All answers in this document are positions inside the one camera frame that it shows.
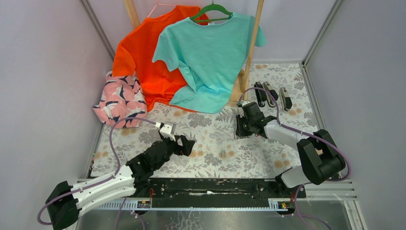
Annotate wooden rack base tray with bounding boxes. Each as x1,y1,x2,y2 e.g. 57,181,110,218
226,69,249,107

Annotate wooden rack left post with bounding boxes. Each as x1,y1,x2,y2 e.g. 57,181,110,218
123,0,141,29

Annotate green clothes hanger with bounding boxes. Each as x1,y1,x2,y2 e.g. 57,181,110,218
190,0,234,24

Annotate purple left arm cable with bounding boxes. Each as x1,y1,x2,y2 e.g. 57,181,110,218
37,117,159,230

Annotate pink bird-pattern cloth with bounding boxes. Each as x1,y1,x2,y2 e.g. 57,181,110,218
92,71,147,128

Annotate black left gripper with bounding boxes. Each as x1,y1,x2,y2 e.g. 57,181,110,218
154,136,195,172

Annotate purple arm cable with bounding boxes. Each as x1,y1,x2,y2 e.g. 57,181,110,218
37,117,159,230
237,87,352,230

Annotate orange t-shirt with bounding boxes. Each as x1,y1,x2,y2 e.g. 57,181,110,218
113,5,200,111

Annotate wooden rack right post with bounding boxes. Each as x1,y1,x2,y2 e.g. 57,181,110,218
240,0,264,93

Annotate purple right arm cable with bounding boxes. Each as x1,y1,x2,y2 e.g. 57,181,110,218
237,87,352,230

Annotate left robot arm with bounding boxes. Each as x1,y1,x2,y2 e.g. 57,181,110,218
45,135,196,230

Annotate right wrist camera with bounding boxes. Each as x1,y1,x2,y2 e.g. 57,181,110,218
237,101,251,113

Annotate beige and black stapler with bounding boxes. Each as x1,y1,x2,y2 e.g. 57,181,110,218
262,81,279,108

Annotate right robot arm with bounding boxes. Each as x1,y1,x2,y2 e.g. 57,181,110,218
236,101,346,197

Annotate pink clothes hanger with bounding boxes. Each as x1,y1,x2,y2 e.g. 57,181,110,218
147,0,176,18

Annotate wooden rack post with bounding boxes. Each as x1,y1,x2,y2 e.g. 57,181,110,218
240,0,264,93
123,0,141,29

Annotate teal t-shirt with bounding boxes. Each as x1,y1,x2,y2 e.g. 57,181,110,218
152,12,255,114

